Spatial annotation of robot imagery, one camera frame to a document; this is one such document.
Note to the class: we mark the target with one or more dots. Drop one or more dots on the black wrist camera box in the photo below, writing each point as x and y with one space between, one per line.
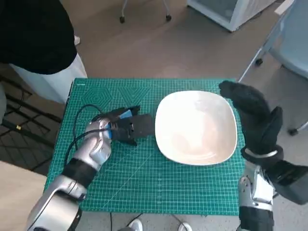
288 180
143 126

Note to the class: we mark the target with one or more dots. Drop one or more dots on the white shoe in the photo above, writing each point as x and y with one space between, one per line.
136 225
185 227

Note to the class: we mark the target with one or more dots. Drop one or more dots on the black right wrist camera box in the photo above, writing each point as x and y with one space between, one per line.
288 180

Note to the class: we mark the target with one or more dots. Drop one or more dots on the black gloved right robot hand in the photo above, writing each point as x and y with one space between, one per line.
255 113

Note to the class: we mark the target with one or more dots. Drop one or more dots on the black metal floor frame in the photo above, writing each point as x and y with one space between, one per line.
22 127

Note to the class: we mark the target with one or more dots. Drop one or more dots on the light wooden table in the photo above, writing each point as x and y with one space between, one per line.
14 197

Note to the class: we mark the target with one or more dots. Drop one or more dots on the white paper sheet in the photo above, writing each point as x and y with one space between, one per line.
284 7

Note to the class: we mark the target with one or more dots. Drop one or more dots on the white cabinet with grey panels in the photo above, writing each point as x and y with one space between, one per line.
216 9

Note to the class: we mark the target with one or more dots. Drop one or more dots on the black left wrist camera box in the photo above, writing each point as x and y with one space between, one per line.
143 126

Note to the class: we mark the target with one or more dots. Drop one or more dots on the light blue mesh chair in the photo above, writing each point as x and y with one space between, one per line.
293 55

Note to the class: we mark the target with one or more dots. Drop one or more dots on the white square plate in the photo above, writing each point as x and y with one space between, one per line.
192 127

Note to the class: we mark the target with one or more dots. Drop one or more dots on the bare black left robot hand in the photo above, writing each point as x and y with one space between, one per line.
125 114

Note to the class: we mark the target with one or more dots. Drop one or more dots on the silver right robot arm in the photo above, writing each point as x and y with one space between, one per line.
252 187

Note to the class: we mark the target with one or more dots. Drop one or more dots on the green cutting mat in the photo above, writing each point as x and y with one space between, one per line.
144 180

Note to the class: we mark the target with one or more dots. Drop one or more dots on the person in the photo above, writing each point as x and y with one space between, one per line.
31 36

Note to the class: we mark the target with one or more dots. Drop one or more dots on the rolling chair base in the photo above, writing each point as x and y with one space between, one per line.
122 19

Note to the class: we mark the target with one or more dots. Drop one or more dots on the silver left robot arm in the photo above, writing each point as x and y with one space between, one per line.
96 149

